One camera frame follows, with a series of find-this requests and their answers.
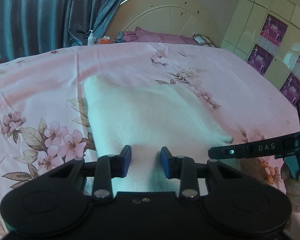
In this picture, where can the orange box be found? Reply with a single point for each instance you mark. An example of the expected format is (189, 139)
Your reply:
(103, 40)

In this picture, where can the person's right hand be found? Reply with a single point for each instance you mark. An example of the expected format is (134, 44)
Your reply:
(292, 188)

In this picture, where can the cream wardrobe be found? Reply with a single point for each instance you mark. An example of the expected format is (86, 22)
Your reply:
(266, 35)

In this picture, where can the white pump bottle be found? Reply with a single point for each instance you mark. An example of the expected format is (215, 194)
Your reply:
(91, 38)

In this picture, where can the pink floral bed sheet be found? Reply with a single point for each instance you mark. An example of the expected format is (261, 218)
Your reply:
(44, 112)

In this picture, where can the blue curtain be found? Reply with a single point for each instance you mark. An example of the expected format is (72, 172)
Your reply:
(31, 27)

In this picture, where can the floral patterned pillow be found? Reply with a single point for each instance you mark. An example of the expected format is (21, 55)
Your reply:
(203, 40)

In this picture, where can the cream knit sweater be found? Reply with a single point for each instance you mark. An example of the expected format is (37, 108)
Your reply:
(147, 119)

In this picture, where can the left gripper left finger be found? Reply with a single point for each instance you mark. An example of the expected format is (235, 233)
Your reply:
(108, 167)

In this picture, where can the purple pillow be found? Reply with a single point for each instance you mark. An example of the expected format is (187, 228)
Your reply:
(142, 35)

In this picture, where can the cream round headboard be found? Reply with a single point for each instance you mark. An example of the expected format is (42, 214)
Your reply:
(175, 17)

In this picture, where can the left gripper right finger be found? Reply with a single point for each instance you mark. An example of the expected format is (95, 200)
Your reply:
(184, 169)

